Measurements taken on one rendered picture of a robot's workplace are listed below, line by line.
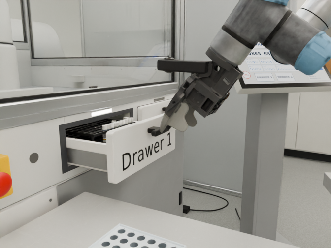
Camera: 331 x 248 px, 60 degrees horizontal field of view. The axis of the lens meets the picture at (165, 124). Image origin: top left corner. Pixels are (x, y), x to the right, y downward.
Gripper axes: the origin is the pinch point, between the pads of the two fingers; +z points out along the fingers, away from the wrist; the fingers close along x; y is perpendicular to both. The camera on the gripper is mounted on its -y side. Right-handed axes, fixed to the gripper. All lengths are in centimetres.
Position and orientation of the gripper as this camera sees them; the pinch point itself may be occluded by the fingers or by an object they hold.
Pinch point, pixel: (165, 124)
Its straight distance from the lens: 67.0
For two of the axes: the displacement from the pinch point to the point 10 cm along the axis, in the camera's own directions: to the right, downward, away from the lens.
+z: -5.1, 7.5, 4.2
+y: 7.3, 6.4, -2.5
